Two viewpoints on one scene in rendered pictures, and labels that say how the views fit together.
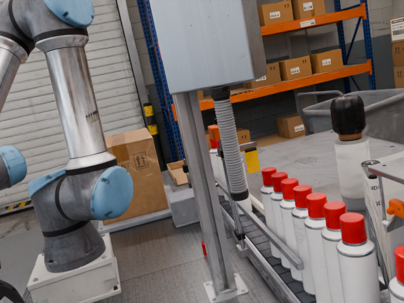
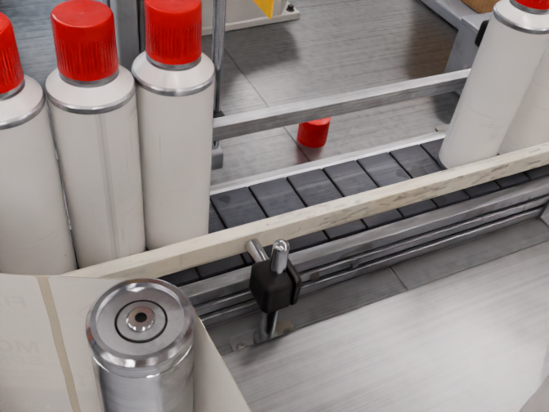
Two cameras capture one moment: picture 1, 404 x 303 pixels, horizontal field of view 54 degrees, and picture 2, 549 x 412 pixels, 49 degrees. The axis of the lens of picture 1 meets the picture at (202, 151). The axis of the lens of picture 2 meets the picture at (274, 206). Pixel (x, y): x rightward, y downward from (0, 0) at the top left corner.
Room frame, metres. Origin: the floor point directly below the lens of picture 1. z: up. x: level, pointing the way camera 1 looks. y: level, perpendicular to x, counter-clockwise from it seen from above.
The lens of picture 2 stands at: (0.77, -0.46, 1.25)
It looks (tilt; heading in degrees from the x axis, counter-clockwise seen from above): 44 degrees down; 68
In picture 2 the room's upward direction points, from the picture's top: 8 degrees clockwise
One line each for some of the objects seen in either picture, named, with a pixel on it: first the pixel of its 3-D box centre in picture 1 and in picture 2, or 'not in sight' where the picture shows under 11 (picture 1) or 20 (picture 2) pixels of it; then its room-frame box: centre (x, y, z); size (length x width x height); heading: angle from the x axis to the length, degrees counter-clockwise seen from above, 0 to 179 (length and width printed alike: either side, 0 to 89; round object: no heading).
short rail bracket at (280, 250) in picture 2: not in sight; (274, 296); (0.88, -0.21, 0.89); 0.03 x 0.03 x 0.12; 9
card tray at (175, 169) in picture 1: (197, 168); not in sight; (1.86, 0.04, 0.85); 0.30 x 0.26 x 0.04; 9
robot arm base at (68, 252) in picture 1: (71, 239); not in sight; (0.95, 0.37, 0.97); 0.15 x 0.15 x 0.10
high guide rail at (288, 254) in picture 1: (222, 187); (505, 70); (1.16, -0.04, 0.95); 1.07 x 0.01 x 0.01; 9
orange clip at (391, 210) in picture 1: (396, 208); not in sight; (0.51, -0.25, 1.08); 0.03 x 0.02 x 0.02; 9
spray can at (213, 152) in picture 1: (219, 166); not in sight; (1.31, -0.05, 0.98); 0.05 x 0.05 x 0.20
